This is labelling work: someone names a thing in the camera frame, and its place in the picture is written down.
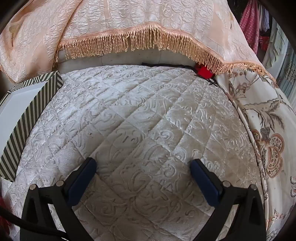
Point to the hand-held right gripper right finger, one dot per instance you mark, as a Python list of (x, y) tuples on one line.
[(203, 183)]

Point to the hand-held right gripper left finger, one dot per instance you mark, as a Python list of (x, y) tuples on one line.
[(84, 178)]

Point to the striped cardboard box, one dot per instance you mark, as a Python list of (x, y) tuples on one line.
[(13, 109)]

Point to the cream quilted bed cover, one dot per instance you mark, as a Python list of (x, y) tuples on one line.
[(138, 115)]

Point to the floral print cream cloth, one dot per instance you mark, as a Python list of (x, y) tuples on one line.
[(266, 115)]

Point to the small red object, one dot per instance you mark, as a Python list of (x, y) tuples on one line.
[(204, 71)]

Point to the beige upholstered backrest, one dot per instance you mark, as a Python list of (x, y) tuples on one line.
[(115, 60)]

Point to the pink polka dot cloth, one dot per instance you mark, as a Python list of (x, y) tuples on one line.
[(249, 20)]

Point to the peach fringed blanket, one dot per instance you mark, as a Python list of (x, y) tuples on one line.
[(138, 14)]

